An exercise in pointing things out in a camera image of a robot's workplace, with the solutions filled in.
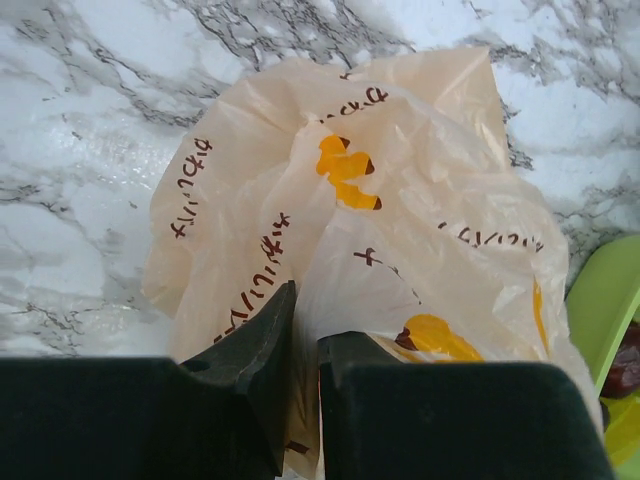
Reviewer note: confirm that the green plastic tray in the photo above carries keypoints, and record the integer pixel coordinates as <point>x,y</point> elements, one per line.
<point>602,302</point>

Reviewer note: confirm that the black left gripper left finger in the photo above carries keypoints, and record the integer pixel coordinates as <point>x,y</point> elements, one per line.
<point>218,415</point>

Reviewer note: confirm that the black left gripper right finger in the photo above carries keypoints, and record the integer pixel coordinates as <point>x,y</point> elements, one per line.
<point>385,419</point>

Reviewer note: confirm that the banana print plastic bag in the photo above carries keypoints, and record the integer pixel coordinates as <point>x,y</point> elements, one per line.
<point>385,193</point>

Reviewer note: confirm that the dark red fake apple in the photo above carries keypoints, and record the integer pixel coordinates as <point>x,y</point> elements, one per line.
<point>623,376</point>

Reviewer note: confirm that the yellow fake starfruit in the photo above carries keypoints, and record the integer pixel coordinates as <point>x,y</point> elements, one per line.
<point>622,433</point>

